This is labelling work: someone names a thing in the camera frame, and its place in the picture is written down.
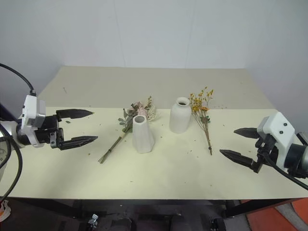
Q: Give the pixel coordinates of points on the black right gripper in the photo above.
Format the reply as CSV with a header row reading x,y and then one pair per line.
x,y
265,151

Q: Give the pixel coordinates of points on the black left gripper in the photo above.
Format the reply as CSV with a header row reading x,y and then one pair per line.
x,y
49,134

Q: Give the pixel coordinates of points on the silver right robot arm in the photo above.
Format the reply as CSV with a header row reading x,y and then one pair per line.
x,y
299,158

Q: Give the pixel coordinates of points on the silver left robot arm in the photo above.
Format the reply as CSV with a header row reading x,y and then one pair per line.
x,y
9,131

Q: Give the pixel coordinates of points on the white faceted ceramic vase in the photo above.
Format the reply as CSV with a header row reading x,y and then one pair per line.
x,y
142,137

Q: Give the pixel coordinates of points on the white round bottle vase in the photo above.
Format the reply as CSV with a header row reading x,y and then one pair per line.
x,y
179,118

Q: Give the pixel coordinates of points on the yellow dried flower bunch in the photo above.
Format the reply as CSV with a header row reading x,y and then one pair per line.
x,y
201,106

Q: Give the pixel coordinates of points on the pink dried flower bouquet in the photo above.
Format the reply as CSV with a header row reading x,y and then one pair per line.
x,y
140,109

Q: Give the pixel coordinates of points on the white printed bag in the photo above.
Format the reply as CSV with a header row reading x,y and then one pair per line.
x,y
4,210

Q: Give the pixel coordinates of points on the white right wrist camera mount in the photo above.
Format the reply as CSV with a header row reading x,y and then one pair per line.
x,y
279,130

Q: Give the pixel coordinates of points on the black metal table frame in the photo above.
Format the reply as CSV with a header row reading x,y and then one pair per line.
x,y
149,204

